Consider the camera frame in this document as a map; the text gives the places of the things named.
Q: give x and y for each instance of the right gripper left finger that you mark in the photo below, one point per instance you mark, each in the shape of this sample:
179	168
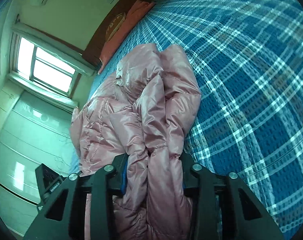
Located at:
63	215

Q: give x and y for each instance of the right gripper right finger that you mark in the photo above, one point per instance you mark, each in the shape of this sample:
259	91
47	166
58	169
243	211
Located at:
224	207

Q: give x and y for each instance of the pink puffer down jacket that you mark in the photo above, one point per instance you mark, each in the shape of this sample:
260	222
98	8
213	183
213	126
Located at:
144	109

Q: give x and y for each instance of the white glass-door wardrobe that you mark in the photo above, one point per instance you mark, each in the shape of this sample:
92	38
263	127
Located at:
32	132

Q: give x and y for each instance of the embroidered brown cushion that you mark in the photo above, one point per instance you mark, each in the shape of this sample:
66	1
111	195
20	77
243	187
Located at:
114	25

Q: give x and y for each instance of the blue plaid bed sheet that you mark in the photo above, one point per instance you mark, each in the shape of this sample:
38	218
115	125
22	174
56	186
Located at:
247	56

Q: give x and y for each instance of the red pillow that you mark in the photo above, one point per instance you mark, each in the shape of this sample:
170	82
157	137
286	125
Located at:
133	17

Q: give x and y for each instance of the window with white frame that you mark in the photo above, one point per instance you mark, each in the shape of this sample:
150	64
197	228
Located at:
36	65

